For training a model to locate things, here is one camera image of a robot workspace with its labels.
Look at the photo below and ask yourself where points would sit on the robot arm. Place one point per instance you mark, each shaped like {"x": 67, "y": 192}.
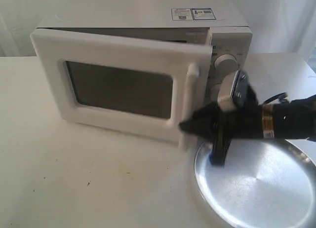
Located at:
{"x": 291, "y": 120}

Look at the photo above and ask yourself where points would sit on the white microwave door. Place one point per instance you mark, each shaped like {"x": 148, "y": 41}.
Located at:
{"x": 132, "y": 85}

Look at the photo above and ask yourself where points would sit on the white control knob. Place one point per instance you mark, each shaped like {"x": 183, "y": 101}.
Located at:
{"x": 214, "y": 91}
{"x": 225, "y": 64}

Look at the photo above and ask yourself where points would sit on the round stainless steel plate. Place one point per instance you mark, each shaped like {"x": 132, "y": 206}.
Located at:
{"x": 263, "y": 184}

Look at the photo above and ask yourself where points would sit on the blue white label sticker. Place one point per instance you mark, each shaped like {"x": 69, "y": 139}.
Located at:
{"x": 192, "y": 14}

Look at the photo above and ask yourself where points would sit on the upper white control knob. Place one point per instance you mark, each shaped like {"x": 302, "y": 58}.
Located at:
{"x": 225, "y": 64}

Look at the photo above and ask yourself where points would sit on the white microwave oven body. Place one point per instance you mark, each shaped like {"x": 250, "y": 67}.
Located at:
{"x": 151, "y": 19}

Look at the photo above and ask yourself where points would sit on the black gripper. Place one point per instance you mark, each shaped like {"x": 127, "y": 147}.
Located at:
{"x": 221, "y": 127}

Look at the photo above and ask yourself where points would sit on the lower white control knob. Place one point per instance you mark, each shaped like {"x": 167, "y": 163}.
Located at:
{"x": 214, "y": 91}

